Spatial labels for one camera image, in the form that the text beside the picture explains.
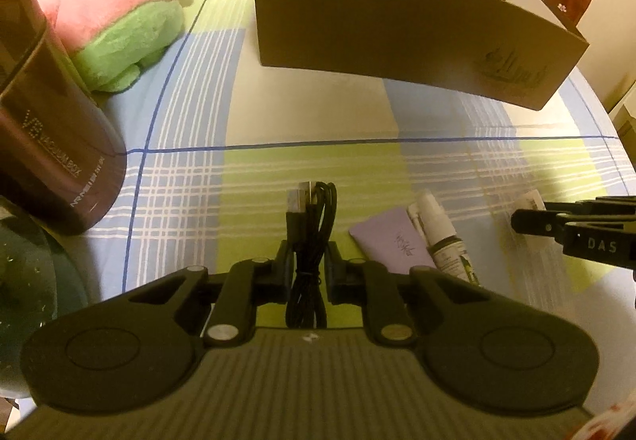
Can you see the pink starfish plush toy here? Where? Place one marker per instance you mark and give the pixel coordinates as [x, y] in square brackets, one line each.
[110, 42]

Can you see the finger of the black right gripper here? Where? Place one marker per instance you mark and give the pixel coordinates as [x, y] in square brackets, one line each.
[543, 223]

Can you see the dark green glass bowl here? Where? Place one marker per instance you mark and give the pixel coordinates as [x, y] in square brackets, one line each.
[38, 284]

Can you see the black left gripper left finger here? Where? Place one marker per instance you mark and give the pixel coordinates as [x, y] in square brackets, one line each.
[248, 285]

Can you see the checkered green blue tablecloth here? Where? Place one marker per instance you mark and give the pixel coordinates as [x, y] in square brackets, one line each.
[215, 141]

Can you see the white chair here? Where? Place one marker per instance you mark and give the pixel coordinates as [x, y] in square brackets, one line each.
[623, 117]

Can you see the purple card packet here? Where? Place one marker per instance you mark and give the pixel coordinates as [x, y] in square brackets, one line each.
[391, 239]

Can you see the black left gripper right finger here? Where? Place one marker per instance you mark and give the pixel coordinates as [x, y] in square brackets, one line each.
[380, 295]

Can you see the brown cardboard box white inside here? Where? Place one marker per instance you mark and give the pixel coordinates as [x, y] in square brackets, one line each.
[513, 51]

